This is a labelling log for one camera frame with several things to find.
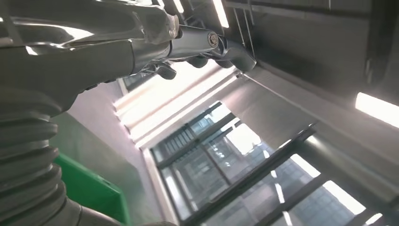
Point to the long ceiling light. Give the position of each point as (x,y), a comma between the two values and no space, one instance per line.
(220,14)
(377,109)

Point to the green plastic crate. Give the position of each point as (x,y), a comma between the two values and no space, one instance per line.
(93,190)

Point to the dark-framed glass window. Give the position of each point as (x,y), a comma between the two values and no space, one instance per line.
(224,174)

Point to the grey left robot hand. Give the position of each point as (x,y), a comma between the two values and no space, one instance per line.
(78,56)

